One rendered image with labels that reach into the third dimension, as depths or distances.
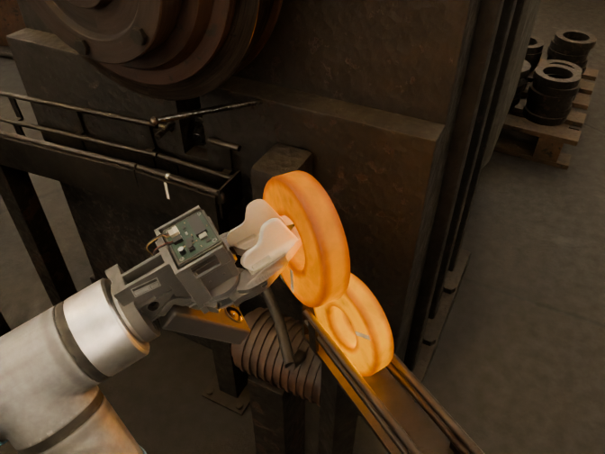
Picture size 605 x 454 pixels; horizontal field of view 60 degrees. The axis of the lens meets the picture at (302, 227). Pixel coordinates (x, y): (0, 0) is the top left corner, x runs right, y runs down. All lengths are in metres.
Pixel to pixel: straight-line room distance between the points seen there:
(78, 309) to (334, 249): 0.25
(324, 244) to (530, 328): 1.34
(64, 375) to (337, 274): 0.28
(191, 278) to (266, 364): 0.49
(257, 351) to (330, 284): 0.46
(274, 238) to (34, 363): 0.25
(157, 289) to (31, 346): 0.12
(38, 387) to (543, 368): 1.43
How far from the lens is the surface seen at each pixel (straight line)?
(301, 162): 0.91
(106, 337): 0.53
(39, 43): 1.30
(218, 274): 0.54
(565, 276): 2.02
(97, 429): 0.58
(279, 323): 0.95
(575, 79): 2.53
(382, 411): 0.71
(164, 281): 0.53
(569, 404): 1.68
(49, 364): 0.55
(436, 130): 0.88
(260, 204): 0.56
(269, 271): 0.55
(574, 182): 2.50
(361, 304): 0.70
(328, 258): 0.53
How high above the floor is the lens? 1.31
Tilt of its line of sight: 41 degrees down
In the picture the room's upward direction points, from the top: straight up
